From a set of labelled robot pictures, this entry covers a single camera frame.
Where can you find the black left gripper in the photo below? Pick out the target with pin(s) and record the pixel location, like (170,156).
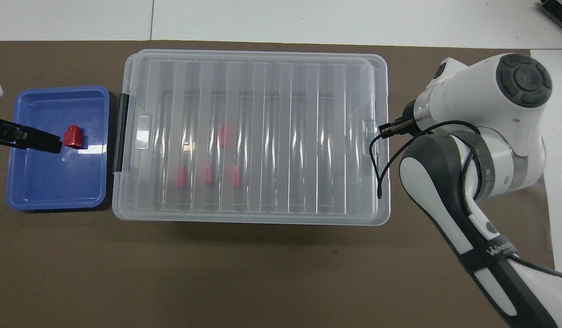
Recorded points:
(0,134)

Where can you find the brown table mat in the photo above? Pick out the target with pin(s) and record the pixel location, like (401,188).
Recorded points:
(262,273)

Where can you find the black ribbed device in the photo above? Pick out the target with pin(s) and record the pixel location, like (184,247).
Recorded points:
(559,11)

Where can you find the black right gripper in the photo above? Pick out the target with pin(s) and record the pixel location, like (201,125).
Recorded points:
(409,119)

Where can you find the clear plastic storage box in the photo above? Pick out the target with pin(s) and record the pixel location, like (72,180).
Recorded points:
(119,205)

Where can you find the black box latch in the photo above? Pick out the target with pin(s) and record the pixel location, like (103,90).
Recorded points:
(120,136)

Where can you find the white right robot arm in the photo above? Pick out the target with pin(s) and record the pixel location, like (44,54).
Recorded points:
(481,91)

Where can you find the clear ribbed plastic lid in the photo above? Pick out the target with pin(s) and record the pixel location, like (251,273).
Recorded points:
(271,114)

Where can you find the blue plastic tray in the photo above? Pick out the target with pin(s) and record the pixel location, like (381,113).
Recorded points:
(57,182)

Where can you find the red plastic block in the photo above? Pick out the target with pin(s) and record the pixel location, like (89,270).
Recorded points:
(73,136)
(208,173)
(182,175)
(235,176)
(222,135)

